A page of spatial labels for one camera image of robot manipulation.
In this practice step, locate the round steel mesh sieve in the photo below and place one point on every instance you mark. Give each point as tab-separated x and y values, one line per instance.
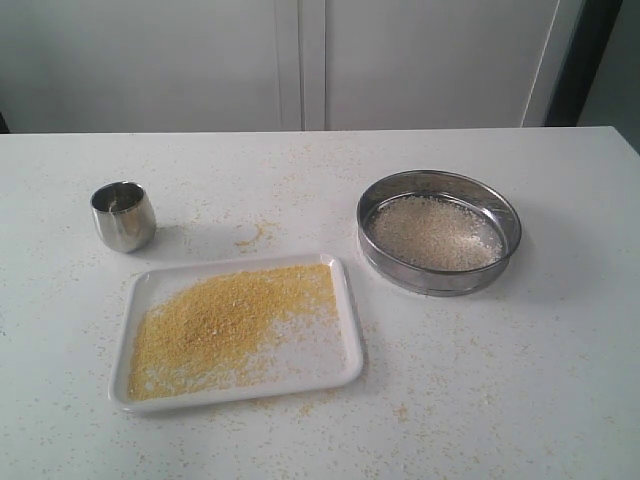
459	189

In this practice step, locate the stainless steel cup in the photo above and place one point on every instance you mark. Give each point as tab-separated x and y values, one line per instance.
123	216

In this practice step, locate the yellow white grain pile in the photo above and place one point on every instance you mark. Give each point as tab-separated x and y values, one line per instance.
434	234

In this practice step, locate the yellow millet grains on tray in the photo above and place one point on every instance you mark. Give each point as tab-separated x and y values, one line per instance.
217	332

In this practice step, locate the white plastic tray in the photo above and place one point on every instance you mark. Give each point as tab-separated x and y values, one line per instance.
325	355

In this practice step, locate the white cabinet doors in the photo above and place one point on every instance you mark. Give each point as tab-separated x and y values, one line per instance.
165	66

